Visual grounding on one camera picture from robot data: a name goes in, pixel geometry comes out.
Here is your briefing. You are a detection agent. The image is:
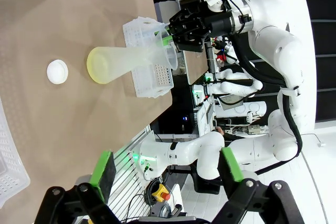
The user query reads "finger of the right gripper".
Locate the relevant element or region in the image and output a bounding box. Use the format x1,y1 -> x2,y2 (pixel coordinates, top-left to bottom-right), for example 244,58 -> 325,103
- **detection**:
162,35 -> 204,52
169,8 -> 190,36

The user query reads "white round flask cap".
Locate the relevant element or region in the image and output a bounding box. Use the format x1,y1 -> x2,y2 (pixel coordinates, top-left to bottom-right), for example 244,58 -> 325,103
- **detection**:
46,59 -> 69,85

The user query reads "white perforated plastic basket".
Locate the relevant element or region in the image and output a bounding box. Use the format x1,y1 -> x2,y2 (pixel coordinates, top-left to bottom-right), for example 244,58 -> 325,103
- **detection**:
0,98 -> 31,209
122,16 -> 175,98

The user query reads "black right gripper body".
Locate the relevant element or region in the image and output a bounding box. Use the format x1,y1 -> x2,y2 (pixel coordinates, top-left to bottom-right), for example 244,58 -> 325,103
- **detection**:
183,10 -> 234,40

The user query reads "translucent plastic Erlenmeyer flask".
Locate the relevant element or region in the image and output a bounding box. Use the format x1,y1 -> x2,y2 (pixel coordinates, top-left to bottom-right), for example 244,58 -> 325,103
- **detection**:
86,46 -> 158,85

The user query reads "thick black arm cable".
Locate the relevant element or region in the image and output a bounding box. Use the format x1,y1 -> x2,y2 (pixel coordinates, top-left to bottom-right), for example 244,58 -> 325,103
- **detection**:
230,34 -> 303,158

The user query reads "brown background table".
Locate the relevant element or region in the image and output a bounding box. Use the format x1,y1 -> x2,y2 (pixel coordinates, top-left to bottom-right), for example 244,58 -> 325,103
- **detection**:
183,49 -> 211,85

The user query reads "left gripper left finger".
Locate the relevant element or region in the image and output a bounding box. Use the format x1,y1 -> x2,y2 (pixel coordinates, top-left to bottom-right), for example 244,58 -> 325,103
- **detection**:
34,150 -> 124,224

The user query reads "clear plastic funnel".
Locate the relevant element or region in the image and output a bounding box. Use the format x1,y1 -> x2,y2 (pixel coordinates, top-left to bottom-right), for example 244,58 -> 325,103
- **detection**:
143,23 -> 180,71

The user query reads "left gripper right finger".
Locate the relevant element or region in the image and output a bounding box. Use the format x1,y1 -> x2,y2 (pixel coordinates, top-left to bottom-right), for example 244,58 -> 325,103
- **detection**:
212,147 -> 307,224

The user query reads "yellow emergency stop button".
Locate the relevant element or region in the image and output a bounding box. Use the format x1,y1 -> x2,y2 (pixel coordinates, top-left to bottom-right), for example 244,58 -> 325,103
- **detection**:
152,184 -> 170,201

